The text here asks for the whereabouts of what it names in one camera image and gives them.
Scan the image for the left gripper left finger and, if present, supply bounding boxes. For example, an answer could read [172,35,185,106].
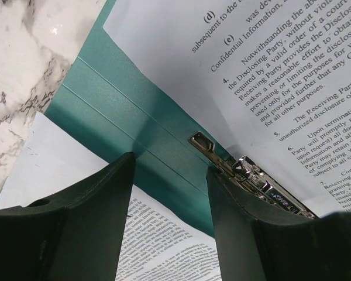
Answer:
[0,152,136,280]

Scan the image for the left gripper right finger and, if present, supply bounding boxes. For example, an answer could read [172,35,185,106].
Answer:
[207,167,351,280]

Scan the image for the metal folder clip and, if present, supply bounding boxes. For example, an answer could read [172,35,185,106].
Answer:
[188,132,317,219]

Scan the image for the single printed paper sheet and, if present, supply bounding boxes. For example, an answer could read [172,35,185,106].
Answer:
[0,114,221,280]

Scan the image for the teal plastic folder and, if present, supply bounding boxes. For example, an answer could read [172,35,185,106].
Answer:
[0,0,238,238]

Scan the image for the printed paper sheets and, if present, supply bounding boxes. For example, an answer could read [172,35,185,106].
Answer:
[104,1,351,216]

